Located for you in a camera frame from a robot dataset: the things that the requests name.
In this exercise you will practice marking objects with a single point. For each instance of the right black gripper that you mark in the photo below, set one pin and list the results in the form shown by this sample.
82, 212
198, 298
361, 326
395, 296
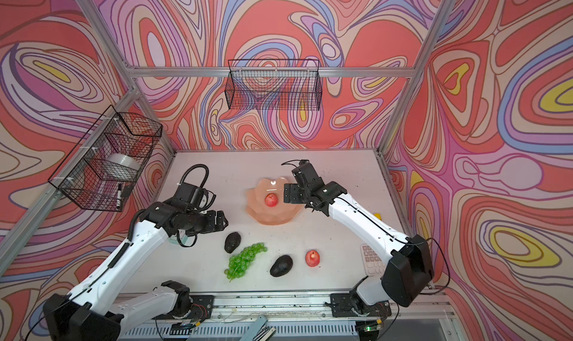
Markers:
293, 188

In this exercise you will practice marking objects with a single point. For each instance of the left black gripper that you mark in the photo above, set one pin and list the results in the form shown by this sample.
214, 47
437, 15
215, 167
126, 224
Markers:
213, 225

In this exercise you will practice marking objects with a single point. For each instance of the red apple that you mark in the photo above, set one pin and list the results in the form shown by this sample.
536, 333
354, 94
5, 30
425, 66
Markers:
312, 258
271, 200

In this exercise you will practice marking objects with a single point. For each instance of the dark avocado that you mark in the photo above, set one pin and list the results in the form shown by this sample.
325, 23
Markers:
282, 266
232, 242

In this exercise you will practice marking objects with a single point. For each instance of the green grape bunch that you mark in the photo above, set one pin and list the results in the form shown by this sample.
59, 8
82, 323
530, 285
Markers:
238, 264

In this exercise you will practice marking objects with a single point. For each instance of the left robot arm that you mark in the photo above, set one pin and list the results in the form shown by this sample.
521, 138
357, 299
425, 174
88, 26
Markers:
89, 311

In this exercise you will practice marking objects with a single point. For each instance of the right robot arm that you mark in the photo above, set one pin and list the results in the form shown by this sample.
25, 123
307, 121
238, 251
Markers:
407, 259

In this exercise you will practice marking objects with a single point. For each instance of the pink faceted fruit bowl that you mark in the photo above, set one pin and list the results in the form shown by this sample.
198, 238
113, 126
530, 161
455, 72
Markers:
256, 208

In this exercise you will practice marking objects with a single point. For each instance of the black marker in basket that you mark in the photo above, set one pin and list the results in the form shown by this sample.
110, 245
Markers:
119, 197

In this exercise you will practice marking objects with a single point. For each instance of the white tape roll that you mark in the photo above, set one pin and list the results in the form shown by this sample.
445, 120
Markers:
121, 167

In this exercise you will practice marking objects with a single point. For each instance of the pink calculator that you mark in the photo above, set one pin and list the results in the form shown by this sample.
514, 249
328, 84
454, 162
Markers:
372, 263

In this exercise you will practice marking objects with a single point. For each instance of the teal tool at front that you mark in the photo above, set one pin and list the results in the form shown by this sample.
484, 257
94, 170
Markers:
259, 330

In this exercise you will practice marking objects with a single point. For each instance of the left wire basket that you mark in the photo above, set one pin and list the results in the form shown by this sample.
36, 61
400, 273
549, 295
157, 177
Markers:
83, 181

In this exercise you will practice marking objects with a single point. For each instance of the wire basket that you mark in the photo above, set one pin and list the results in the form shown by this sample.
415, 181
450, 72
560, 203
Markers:
83, 181
274, 84

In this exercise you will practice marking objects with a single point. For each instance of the back wire basket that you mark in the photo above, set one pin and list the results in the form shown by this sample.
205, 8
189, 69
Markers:
274, 84

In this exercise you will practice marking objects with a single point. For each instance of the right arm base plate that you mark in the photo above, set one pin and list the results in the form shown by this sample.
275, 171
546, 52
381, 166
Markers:
348, 305

